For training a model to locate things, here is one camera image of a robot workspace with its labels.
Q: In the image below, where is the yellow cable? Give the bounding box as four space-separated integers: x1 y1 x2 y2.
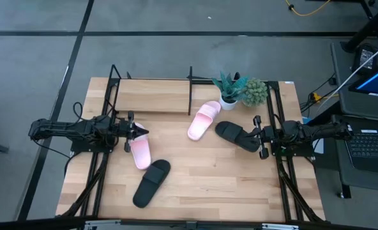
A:
283 0 332 17

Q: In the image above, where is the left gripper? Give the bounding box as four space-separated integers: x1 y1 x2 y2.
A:
114 110 150 153

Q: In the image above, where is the silver metal bracket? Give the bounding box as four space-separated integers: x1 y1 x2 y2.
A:
261 222 300 230
84 219 122 230

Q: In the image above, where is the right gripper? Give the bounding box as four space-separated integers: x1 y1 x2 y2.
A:
243 115 276 160

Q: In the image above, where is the black laptop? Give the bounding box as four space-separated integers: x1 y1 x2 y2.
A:
344 127 378 175

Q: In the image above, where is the white cable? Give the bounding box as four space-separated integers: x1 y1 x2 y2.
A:
316 38 378 112

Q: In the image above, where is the pink slide sandal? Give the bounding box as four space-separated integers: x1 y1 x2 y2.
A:
187 100 222 142
128 122 152 171

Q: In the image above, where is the black desk leg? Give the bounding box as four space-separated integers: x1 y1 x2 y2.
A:
340 0 378 54

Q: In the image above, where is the bushy green plant patterned pot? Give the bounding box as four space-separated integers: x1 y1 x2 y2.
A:
241 77 269 108

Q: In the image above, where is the grey side desk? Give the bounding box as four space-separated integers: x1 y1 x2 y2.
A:
330 41 378 199

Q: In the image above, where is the wooden shelf black frame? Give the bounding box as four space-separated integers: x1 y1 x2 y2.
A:
114 65 194 117

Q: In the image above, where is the yellow power plug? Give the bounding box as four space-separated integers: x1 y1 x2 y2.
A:
309 91 324 104

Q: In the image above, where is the snake plant white pot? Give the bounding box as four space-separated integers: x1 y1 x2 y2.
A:
211 71 250 111

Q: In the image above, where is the black aluminium table frame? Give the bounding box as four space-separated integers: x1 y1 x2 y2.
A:
0 65 378 230

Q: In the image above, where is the black power adapter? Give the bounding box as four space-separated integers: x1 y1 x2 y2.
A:
351 43 378 73

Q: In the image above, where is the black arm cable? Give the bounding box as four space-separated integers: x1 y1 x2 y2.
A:
32 139 73 175

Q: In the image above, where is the black slide sandal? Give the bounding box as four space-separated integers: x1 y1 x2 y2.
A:
132 158 172 209
215 121 262 153

